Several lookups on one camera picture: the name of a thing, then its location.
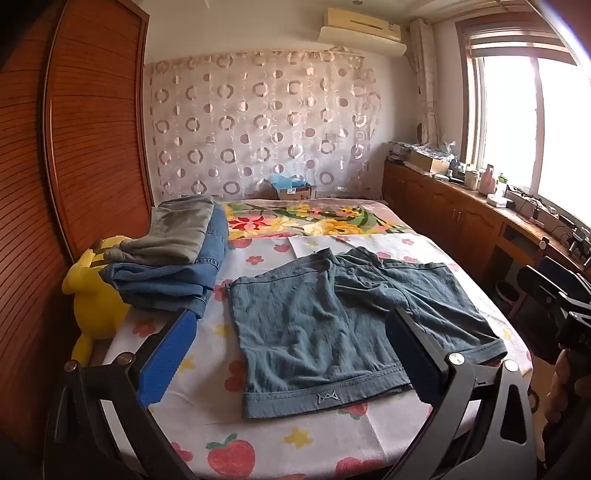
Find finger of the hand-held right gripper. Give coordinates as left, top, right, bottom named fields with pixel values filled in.
left=517, top=266, right=580, bottom=302

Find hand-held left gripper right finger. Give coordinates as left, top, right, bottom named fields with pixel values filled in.
left=383, top=307, right=539, bottom=480

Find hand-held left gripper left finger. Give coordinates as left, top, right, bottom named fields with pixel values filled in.
left=44, top=307, right=204, bottom=480

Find blue-grey denim shorts pants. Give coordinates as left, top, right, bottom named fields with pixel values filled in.
left=226, top=247, right=509, bottom=419

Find folded grey pants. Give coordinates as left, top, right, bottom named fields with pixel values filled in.
left=104, top=196, right=216, bottom=267

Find person's right hand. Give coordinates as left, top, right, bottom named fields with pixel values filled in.
left=547, top=351, right=578, bottom=422

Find folded blue jeans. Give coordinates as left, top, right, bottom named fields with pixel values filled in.
left=102, top=200, right=230, bottom=319

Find yellow plush toy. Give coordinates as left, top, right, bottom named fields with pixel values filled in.
left=62, top=235, right=132, bottom=366

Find wooden side cabinet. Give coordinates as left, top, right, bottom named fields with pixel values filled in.
left=382, top=156, right=591, bottom=319

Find bed with floral sheet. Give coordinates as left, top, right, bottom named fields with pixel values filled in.
left=217, top=198, right=419, bottom=241
left=99, top=233, right=534, bottom=480

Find window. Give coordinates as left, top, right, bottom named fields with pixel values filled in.
left=456, top=18, right=591, bottom=217

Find open cardboard box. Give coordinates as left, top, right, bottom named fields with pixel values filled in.
left=408, top=150, right=451, bottom=176

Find small cardboard box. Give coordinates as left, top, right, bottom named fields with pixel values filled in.
left=276, top=182, right=315, bottom=200

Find blue plastic bag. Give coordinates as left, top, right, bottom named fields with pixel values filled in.
left=270, top=174, right=306, bottom=191

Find wooden slatted wardrobe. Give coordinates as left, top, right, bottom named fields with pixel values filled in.
left=0, top=0, right=156, bottom=462

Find pale window curtain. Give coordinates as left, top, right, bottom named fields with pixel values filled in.
left=409, top=18, right=440, bottom=145

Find circle pattern wall cloth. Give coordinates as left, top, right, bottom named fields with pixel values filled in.
left=145, top=48, right=382, bottom=202

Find wall air conditioner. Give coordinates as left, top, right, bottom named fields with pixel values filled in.
left=318, top=7, right=408, bottom=58

